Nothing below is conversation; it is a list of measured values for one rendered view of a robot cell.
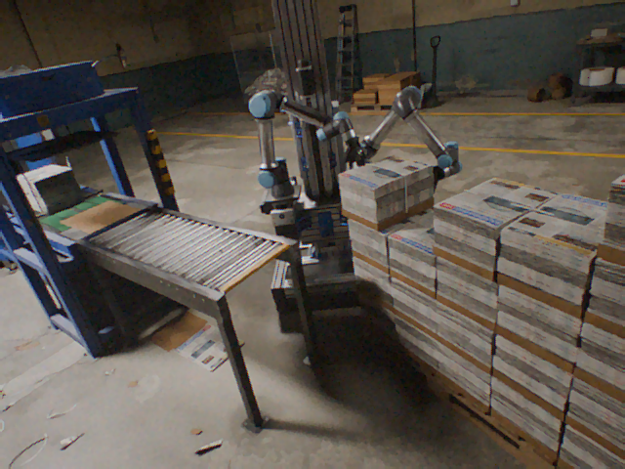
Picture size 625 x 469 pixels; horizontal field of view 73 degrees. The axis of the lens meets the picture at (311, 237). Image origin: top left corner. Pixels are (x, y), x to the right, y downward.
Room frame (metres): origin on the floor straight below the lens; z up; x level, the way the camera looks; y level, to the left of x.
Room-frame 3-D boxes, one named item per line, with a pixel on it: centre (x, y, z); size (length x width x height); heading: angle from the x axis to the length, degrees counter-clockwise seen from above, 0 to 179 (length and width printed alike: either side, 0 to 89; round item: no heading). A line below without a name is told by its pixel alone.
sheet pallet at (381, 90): (8.34, -1.92, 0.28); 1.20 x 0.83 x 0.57; 47
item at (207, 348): (2.16, 0.77, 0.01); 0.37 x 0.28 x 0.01; 47
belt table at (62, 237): (2.82, 1.50, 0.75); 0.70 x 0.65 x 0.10; 47
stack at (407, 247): (1.56, -0.65, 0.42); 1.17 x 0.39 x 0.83; 29
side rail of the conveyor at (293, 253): (2.31, 0.58, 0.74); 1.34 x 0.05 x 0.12; 47
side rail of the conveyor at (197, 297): (1.94, 0.92, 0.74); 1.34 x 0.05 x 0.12; 47
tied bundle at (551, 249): (1.18, -0.86, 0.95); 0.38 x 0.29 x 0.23; 119
